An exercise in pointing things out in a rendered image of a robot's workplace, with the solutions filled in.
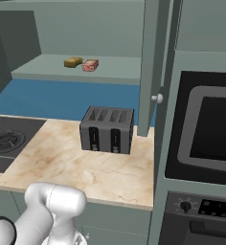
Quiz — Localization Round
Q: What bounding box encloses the pink bar soap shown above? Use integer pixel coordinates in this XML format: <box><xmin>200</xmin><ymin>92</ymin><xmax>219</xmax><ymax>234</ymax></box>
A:
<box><xmin>81</xmin><ymin>58</ymin><xmax>100</xmax><ymax>73</ymax></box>

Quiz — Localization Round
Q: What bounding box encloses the grey-green cabinet door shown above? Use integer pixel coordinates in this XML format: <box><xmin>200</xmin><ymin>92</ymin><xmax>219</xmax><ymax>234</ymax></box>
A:
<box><xmin>136</xmin><ymin>0</ymin><xmax>172</xmax><ymax>138</ymax></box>

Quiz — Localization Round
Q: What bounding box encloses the yellow sponge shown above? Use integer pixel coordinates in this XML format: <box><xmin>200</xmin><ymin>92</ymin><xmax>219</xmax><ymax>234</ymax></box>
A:
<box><xmin>63</xmin><ymin>56</ymin><xmax>84</xmax><ymax>69</ymax></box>

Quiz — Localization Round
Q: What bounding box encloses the dark grey four-slot toaster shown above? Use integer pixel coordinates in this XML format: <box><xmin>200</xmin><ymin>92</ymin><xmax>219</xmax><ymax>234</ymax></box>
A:
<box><xmin>79</xmin><ymin>105</ymin><xmax>135</xmax><ymax>155</ymax></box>

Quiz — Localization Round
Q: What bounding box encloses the white round door knob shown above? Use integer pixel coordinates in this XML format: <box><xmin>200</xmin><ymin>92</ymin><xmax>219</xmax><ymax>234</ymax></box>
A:
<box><xmin>150</xmin><ymin>93</ymin><xmax>165</xmax><ymax>104</ymax></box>

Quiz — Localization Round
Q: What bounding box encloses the black microwave oven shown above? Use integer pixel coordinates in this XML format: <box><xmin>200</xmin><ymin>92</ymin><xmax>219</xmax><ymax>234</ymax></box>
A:
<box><xmin>164</xmin><ymin>70</ymin><xmax>226</xmax><ymax>187</ymax></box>

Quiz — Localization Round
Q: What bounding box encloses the grey-green base cupboard run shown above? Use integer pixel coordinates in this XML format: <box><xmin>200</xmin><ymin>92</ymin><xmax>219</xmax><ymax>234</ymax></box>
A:
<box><xmin>0</xmin><ymin>188</ymin><xmax>153</xmax><ymax>245</ymax></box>

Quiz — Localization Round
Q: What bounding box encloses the black hob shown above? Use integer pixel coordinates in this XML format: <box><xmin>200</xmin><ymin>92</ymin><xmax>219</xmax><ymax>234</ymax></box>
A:
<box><xmin>0</xmin><ymin>115</ymin><xmax>48</xmax><ymax>174</ymax></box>

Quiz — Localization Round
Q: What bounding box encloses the grey-green open wall cabinet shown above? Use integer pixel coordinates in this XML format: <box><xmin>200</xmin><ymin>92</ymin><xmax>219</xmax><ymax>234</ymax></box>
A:
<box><xmin>0</xmin><ymin>0</ymin><xmax>147</xmax><ymax>105</ymax></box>

